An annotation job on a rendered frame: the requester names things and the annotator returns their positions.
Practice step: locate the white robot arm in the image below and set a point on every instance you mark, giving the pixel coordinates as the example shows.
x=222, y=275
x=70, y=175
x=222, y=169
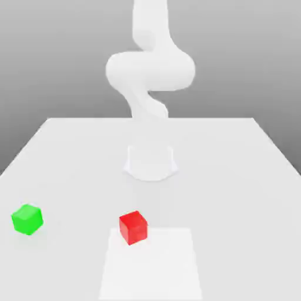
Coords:
x=150, y=70

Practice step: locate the small red cube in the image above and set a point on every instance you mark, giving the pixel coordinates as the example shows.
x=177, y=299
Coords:
x=133, y=227

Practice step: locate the small green cube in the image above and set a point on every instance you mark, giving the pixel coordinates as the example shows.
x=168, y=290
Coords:
x=27, y=219

